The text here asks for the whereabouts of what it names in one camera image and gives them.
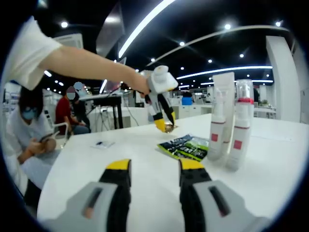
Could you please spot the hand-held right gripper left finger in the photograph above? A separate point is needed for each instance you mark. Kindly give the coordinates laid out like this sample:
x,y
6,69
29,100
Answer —
x,y
108,203

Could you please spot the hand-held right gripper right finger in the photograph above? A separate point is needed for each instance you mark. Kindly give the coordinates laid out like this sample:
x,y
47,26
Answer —
x,y
200,203

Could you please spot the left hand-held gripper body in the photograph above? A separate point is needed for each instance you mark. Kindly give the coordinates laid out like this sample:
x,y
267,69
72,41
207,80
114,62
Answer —
x,y
163,82

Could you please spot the gold sachet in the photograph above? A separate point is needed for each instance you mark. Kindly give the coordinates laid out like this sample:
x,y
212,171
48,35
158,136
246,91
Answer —
x,y
172,128

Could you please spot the small red-label skincare bottle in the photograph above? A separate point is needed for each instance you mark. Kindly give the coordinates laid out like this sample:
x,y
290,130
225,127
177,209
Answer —
x,y
239,149
216,140

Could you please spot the white skincare tube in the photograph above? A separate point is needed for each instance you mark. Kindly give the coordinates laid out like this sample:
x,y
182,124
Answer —
x,y
225,84

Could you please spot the person's left hand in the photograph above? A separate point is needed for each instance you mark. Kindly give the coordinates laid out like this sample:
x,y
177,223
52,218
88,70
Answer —
x,y
143,84

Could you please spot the blue box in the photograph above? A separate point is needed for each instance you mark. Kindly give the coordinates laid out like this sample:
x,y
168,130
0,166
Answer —
x,y
186,101

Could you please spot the white office desk row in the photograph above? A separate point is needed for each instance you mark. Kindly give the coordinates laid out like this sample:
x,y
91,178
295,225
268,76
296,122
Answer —
x,y
193,110

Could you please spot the green black sachet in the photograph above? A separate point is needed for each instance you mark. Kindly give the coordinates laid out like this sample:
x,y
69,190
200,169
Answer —
x,y
186,147

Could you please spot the white armchair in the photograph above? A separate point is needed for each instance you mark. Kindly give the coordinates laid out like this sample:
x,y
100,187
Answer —
x,y
61,131

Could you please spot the ceiling air conditioner unit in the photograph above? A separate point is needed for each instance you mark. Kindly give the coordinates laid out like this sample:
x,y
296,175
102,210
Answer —
x,y
70,41

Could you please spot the person's white shirt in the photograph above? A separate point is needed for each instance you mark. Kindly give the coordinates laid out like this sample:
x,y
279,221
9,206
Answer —
x,y
29,53

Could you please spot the black frame standing desk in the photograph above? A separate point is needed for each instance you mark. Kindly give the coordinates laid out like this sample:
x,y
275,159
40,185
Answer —
x,y
108,106

